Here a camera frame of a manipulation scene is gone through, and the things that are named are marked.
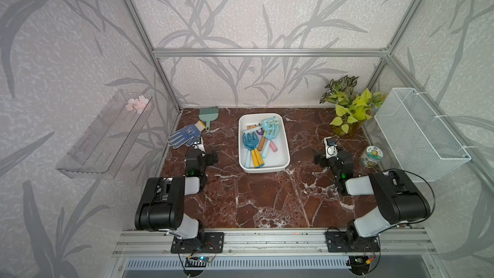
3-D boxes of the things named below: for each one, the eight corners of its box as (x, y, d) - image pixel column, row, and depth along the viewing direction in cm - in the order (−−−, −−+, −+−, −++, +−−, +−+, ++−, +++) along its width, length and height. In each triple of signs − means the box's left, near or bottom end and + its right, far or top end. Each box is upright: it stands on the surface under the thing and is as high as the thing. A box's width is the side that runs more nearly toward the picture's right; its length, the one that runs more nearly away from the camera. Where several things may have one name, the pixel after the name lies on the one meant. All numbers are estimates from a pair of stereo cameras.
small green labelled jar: (362, 168, 97) (369, 159, 90) (357, 154, 102) (364, 145, 95) (377, 168, 97) (386, 159, 90) (371, 154, 102) (379, 145, 95)
